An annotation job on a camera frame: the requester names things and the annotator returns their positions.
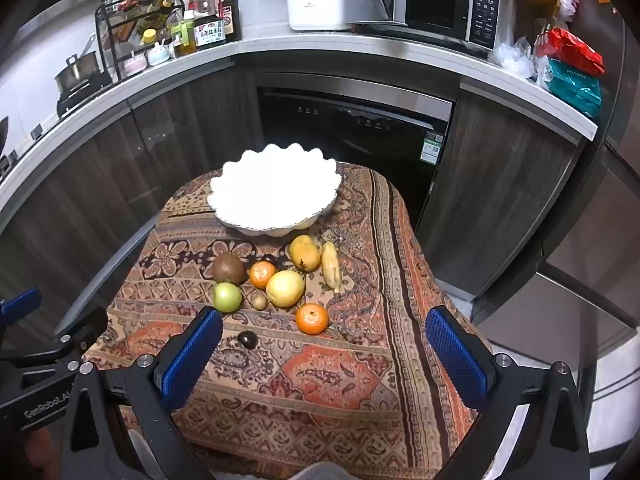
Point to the red snack bag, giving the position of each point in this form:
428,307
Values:
572,50

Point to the green lidded oil bottle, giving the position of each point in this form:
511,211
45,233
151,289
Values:
184,39

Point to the brown kiwi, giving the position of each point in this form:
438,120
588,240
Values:
229,268

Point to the small tan round fruit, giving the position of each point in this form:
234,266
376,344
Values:
258,301

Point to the black built-in dishwasher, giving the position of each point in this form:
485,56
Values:
350,135

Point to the yellow banana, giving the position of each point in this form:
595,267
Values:
330,266

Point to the dark wood cabinet door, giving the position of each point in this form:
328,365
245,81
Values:
500,185
100,185

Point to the clear plastic bags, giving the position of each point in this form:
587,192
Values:
515,57

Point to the dark glass sauce bottle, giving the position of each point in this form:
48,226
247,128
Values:
231,17

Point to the yellow pear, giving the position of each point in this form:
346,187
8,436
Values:
285,288

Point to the white condiment jar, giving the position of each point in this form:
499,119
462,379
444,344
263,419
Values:
158,54

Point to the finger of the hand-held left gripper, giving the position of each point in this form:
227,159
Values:
20,304
82,329

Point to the teal snack bag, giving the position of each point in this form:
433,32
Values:
575,87

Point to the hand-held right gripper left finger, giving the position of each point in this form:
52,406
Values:
192,355

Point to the yellow mango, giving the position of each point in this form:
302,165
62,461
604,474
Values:
304,252

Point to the green energy label sticker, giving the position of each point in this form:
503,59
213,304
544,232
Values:
432,146

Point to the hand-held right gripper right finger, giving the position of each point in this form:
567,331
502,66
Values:
457,355

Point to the white scalloped bowl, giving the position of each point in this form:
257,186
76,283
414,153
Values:
275,190

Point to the green apple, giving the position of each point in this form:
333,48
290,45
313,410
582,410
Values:
227,297

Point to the black gas stove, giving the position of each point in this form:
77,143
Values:
82,94

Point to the pink condiment jar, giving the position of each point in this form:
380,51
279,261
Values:
134,65

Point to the large orange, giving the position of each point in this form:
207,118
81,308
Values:
312,319

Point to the yellow capped jar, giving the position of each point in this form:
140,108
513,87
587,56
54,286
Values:
149,37

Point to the small orange tangerine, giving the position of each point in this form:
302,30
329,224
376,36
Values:
262,275

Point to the steel cooking pot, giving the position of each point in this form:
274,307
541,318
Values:
76,71

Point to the silver microwave oven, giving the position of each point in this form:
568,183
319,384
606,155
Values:
435,2

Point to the patterned paisley tablecloth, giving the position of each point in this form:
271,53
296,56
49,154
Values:
325,375

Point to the soy sauce bottle white label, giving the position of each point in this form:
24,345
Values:
210,30

